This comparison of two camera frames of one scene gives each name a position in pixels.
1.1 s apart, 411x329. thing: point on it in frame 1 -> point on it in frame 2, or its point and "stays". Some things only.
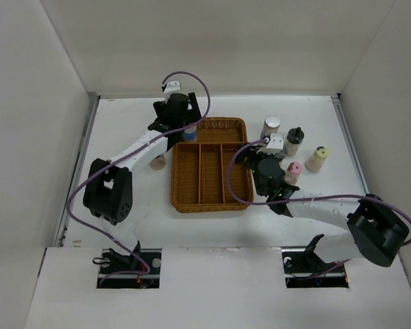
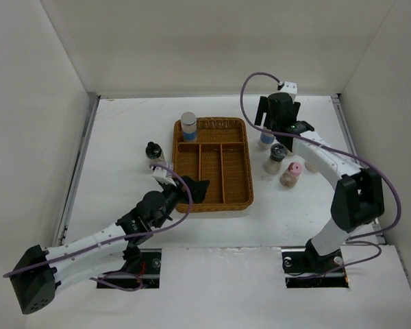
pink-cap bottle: (292, 174) stays
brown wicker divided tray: (199, 170) stays
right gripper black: (241, 156) -> (264, 107)
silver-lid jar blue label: (190, 134) stays
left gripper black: (192, 114) -> (196, 188)
